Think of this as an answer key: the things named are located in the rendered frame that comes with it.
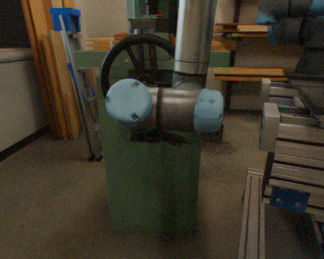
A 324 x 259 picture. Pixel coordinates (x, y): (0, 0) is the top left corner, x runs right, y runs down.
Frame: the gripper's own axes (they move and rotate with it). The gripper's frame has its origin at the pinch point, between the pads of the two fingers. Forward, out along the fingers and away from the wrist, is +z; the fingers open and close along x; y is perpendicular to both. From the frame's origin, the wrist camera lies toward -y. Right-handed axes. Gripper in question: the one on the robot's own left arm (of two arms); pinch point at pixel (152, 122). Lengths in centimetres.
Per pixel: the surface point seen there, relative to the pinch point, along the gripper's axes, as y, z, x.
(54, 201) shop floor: 42, 71, -67
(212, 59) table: -27.8, 13.1, 19.6
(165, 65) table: -21.1, 4.8, 2.5
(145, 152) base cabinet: 8.6, 31.1, -6.1
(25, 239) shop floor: 57, 45, -66
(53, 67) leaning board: -65, 119, -110
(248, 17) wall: -179, 206, 89
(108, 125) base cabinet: -1.8, 24.7, -22.1
